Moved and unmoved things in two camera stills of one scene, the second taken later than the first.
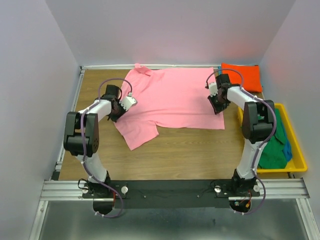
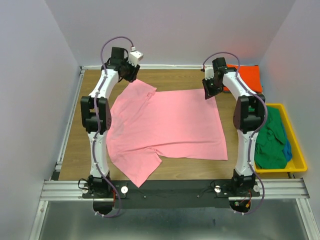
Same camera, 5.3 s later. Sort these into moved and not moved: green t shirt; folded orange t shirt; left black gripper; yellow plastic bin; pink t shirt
Moved: left black gripper; pink t shirt
Not moved: folded orange t shirt; yellow plastic bin; green t shirt
